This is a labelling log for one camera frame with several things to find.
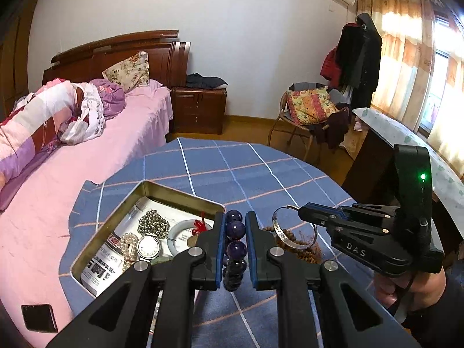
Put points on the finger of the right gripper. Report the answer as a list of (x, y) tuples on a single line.
[(319, 214)]

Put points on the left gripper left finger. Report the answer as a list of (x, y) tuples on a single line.
[(151, 305)]

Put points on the silver metal bangle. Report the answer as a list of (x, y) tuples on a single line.
[(291, 232)]

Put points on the green jade bangle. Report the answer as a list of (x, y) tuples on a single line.
[(181, 237)]

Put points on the right hand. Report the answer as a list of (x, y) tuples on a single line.
[(426, 289)]

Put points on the white dial wristwatch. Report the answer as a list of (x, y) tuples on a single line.
[(148, 248)]

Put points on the dark desk with cover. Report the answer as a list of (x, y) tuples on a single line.
[(394, 160)]

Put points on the printed paper in tin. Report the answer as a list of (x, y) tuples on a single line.
[(119, 251)]

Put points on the pink metal tin box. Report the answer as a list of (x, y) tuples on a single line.
[(110, 208)]

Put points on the dark red garment on chair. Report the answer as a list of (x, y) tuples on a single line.
[(333, 130)]

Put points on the blue plaid tablecloth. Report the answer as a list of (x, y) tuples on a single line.
[(241, 176)]

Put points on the colourful patchwork cushion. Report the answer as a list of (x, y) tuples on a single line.
[(310, 107)]

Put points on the wooden chair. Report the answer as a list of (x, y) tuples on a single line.
[(284, 122)]

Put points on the black phone on bed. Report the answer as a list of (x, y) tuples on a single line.
[(39, 318)]

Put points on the pink bed sheet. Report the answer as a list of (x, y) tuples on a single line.
[(34, 227)]

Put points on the hanging dark coats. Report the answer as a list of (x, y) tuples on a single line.
[(353, 66)]

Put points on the orange patterned curtain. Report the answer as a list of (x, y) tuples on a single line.
[(407, 55)]

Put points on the wooden nightstand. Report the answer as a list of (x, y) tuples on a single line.
[(199, 111)]

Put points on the dark clothes on nightstand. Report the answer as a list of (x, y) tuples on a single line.
[(197, 81)]

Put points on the pink patchwork quilt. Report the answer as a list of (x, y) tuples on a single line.
[(61, 112)]

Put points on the purple garment on bed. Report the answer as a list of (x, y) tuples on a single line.
[(112, 96)]

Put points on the wooden bed with headboard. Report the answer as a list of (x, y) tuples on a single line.
[(168, 58)]

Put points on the floral pillow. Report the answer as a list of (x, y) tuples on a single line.
[(129, 73)]

